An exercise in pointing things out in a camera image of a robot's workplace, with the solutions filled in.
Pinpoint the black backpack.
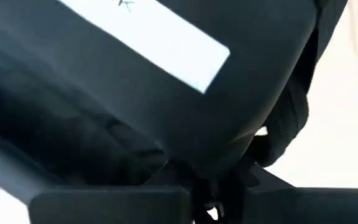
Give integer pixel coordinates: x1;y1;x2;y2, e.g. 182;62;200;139
0;0;349;224

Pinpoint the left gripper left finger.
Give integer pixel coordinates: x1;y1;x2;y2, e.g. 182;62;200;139
28;185;194;224

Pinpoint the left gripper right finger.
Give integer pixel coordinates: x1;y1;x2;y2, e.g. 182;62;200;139
243;164;358;224

